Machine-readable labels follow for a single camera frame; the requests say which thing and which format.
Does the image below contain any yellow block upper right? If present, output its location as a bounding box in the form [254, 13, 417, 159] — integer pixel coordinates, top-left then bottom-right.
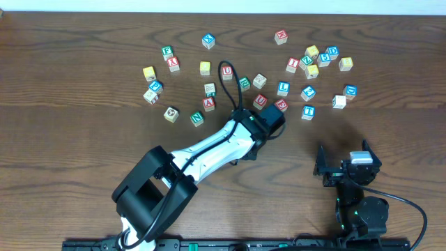
[305, 45, 319, 59]

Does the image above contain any blue P block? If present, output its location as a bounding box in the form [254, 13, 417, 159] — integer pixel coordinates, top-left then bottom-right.
[148, 80, 163, 94]

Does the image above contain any red A block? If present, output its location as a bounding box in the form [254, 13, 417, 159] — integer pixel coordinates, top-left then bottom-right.
[202, 97, 215, 112]

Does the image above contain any red block top right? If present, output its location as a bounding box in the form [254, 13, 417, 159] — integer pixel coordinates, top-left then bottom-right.
[275, 30, 289, 45]

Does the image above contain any blue 5 block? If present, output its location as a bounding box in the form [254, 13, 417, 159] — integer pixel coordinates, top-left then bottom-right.
[317, 53, 331, 68]

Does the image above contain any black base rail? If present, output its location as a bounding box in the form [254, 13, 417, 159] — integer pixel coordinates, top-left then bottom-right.
[61, 236, 410, 251]

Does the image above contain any blue D block upper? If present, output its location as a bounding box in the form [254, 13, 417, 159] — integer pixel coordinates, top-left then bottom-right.
[325, 46, 339, 61]

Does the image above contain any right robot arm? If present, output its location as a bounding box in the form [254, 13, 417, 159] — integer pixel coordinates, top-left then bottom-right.
[313, 140, 389, 248]

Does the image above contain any white picture block middle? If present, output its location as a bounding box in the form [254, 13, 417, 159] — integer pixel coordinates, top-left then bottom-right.
[253, 73, 267, 89]

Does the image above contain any green Z block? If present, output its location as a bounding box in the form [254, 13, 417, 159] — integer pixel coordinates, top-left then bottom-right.
[299, 55, 314, 70]

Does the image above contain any white red block left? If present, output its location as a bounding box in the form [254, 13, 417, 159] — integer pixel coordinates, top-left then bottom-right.
[143, 89, 159, 105]

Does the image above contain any yellow block below Z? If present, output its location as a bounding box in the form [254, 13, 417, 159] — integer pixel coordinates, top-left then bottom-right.
[305, 65, 319, 79]

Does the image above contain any white green picture block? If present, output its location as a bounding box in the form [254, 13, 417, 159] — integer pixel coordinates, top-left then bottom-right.
[204, 83, 216, 97]

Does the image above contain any blue 2 block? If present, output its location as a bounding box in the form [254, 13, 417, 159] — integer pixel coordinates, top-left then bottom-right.
[301, 85, 316, 102]

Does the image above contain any red I block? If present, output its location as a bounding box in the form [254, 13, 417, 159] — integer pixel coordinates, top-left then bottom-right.
[286, 57, 300, 73]

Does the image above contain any blue X block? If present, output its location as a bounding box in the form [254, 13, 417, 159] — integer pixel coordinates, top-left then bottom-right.
[201, 33, 215, 50]

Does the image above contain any green N block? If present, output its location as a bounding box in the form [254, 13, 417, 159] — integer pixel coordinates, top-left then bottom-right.
[190, 111, 204, 127]

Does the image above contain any green R block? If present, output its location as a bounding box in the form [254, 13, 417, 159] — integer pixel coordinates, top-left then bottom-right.
[238, 77, 251, 92]

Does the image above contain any white face picture block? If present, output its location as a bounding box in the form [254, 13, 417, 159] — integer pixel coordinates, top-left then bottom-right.
[164, 107, 179, 123]

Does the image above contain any red u block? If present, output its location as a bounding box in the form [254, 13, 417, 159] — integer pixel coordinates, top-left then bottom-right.
[253, 94, 268, 110]
[221, 66, 233, 80]

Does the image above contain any blue D block right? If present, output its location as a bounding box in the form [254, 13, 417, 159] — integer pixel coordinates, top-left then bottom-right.
[343, 85, 357, 100]

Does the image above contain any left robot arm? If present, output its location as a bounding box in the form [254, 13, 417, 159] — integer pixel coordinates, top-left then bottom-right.
[111, 105, 285, 250]

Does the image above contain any yellow block upper middle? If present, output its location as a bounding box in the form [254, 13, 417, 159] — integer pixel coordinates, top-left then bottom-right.
[199, 61, 210, 75]

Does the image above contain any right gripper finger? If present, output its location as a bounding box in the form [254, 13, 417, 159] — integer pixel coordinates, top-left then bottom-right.
[362, 139, 377, 160]
[313, 145, 329, 176]

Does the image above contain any blue d block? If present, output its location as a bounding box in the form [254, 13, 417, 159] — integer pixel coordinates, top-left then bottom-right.
[325, 46, 339, 61]
[343, 85, 357, 100]

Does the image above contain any yellow block far left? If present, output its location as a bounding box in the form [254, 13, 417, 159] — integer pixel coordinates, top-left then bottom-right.
[142, 66, 157, 82]

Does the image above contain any red U block lower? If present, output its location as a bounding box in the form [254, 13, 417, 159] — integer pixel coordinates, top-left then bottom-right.
[253, 94, 268, 110]

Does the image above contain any blue T block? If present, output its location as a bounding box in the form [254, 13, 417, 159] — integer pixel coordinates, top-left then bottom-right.
[301, 105, 316, 121]

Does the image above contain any red U block upper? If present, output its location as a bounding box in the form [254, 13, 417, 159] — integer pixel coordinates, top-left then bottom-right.
[221, 66, 233, 80]

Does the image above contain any blue L block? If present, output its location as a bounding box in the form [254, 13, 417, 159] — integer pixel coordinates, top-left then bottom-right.
[277, 82, 290, 96]

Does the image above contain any yellow 8 block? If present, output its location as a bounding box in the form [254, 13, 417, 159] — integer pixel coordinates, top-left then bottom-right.
[339, 57, 353, 72]

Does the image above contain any red E block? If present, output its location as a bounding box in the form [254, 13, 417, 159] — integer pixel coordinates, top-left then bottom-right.
[274, 98, 289, 112]

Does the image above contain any red Y block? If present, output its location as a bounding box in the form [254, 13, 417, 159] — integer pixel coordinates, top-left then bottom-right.
[167, 56, 180, 73]

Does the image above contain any white block right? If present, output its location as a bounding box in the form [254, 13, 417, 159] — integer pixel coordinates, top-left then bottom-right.
[332, 95, 346, 109]

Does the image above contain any green F block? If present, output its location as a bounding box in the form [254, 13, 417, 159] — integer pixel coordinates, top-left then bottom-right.
[161, 45, 174, 61]

